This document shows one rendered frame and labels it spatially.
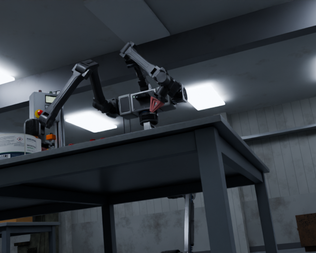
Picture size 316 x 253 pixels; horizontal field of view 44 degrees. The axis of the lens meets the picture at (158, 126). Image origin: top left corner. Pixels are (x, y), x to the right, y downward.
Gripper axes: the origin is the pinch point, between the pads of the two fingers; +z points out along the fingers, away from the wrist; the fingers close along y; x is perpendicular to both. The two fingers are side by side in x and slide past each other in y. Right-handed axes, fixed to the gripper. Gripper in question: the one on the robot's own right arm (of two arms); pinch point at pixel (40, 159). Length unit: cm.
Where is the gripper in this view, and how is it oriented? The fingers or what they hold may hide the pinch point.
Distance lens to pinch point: 239.7
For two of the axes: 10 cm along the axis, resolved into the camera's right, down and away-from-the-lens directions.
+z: 1.0, 9.6, -2.7
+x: 3.7, 2.2, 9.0
